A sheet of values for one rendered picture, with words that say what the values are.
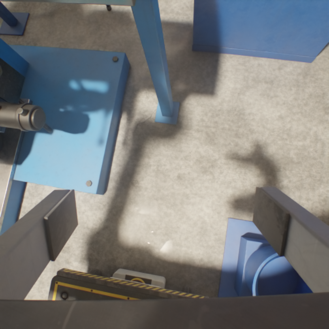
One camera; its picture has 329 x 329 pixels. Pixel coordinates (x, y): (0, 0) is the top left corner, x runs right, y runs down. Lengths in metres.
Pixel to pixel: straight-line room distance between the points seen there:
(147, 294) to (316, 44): 1.49
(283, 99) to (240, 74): 0.29
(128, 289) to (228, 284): 0.55
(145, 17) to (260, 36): 0.87
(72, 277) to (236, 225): 0.84
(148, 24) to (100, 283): 0.98
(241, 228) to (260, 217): 1.20
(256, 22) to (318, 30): 0.31
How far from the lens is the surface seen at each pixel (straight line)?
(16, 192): 1.63
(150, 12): 0.74
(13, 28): 2.16
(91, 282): 1.15
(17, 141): 1.56
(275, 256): 1.05
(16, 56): 1.68
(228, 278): 1.41
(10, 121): 1.12
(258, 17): 1.41
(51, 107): 1.54
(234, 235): 1.37
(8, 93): 1.24
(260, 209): 0.17
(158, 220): 1.36
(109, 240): 1.43
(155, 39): 0.82
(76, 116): 1.45
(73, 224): 0.17
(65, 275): 1.19
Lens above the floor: 1.34
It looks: 79 degrees down
